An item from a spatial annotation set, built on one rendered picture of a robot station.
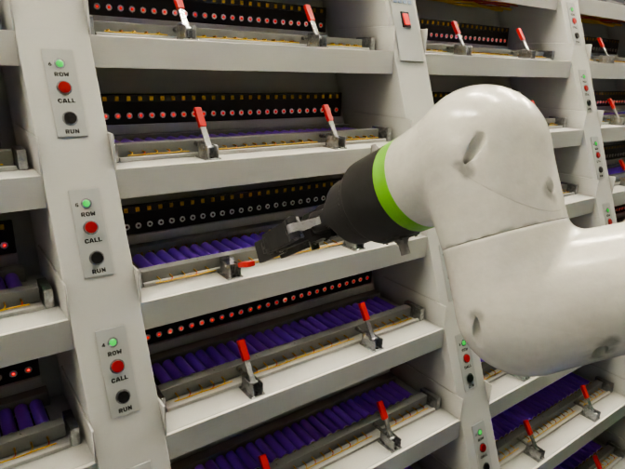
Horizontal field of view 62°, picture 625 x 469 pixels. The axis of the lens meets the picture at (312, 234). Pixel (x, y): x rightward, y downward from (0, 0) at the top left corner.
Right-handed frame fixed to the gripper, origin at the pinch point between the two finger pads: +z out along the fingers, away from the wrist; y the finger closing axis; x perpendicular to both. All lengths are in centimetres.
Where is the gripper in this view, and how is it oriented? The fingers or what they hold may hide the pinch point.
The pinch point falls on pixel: (281, 245)
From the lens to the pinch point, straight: 72.1
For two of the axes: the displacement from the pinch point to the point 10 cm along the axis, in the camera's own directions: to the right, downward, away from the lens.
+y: 8.1, -1.6, 5.7
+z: -5.3, 2.4, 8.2
